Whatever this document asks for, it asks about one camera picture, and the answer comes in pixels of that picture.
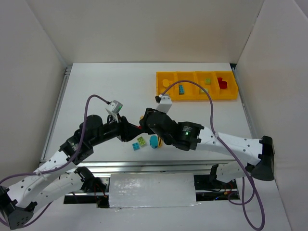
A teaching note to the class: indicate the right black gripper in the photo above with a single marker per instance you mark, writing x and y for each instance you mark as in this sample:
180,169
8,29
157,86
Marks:
147,119

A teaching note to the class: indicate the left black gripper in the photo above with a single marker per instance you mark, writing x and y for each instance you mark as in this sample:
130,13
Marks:
123,128

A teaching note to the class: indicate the lime green lego plate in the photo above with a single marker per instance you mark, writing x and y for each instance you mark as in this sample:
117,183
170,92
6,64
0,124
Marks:
141,141

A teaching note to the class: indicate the teal rounded lego brick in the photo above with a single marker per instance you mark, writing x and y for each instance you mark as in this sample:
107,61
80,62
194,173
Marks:
153,141

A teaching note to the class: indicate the yellow black striped lego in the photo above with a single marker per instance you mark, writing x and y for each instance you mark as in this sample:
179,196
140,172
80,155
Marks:
160,142

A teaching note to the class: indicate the round yellow lego brick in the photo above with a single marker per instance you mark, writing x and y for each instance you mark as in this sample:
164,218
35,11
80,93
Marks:
165,83

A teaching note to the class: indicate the teal long lego brick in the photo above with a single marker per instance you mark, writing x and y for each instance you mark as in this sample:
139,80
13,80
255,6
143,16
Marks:
181,90

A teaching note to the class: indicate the red flower lego brick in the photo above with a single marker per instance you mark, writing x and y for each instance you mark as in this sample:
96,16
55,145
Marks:
222,83

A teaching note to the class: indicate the light green lego brick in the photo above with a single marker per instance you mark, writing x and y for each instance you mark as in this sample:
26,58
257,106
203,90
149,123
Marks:
203,91

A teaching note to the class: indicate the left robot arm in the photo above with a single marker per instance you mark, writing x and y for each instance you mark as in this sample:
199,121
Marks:
61,174

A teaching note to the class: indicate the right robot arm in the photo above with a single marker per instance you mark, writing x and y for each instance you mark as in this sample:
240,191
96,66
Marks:
258,154

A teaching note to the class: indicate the teal square lego plate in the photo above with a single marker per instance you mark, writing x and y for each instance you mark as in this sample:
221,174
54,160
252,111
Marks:
135,146

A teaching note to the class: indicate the white foil covered panel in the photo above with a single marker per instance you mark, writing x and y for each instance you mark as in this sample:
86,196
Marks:
152,190

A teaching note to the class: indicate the yellow four-compartment bin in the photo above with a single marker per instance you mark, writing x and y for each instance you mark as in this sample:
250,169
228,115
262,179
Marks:
194,81

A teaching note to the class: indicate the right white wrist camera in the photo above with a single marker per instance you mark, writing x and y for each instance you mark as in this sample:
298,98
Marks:
164,103

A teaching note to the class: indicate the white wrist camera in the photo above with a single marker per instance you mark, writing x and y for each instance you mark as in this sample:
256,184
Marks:
164,103
113,109

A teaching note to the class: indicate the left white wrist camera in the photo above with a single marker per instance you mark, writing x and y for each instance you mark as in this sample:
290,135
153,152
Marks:
113,109

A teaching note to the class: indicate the aluminium front rail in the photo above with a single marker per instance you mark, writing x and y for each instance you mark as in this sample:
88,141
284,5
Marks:
151,167

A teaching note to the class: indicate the aluminium rail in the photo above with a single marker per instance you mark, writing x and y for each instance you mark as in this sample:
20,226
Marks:
251,124
56,111
151,167

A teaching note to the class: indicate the aluminium left rail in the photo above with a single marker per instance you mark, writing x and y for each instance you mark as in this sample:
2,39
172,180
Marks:
56,111

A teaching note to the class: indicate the aluminium right rail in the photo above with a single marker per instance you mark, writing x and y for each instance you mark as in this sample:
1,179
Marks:
251,124

